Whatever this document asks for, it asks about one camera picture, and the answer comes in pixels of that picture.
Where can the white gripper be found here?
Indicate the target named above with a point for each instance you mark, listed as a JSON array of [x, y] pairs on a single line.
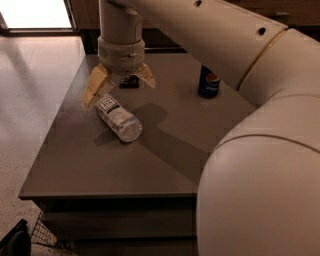
[[120, 56]]

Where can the clear plastic water bottle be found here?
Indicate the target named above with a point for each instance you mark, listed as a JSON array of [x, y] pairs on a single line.
[[122, 122]]

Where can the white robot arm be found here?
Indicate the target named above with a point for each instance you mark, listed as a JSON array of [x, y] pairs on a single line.
[[258, 193]]

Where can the black snack packet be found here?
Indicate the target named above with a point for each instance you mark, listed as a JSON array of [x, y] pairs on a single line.
[[129, 82]]

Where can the blue Pepsi can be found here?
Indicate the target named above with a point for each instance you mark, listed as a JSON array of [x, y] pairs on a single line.
[[208, 83]]

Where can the grey drawer cabinet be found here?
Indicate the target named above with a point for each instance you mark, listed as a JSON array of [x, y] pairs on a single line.
[[136, 199]]

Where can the bright window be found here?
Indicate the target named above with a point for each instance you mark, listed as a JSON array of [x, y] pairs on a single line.
[[25, 14]]

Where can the black round object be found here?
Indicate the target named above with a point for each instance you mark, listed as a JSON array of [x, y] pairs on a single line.
[[17, 242]]

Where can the black wire mesh basket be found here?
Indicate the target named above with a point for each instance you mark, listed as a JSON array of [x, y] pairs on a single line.
[[42, 236]]

